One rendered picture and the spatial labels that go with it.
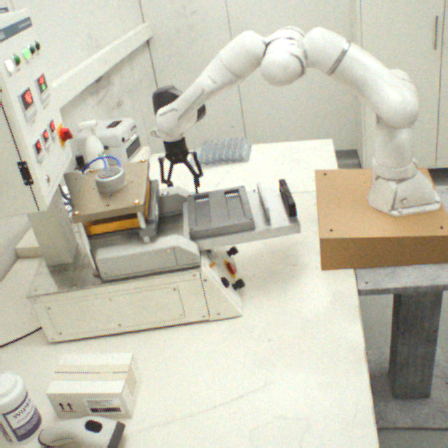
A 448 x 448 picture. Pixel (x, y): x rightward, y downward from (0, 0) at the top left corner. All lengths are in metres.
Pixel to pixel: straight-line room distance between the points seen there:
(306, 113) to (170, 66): 1.04
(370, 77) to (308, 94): 2.35
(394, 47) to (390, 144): 1.83
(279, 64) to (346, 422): 0.86
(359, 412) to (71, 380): 0.63
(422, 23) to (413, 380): 2.07
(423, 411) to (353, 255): 0.83
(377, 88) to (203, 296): 0.69
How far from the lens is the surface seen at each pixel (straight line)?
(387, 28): 3.18
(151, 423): 1.15
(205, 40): 3.62
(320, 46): 1.33
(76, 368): 1.21
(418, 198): 1.53
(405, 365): 1.95
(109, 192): 1.28
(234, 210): 1.34
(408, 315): 1.77
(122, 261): 1.23
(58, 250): 1.38
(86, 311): 1.34
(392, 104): 1.31
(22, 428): 1.20
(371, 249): 1.44
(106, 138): 2.24
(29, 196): 1.19
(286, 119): 3.73
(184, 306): 1.30
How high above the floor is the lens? 1.64
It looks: 30 degrees down
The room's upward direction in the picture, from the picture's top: 10 degrees counter-clockwise
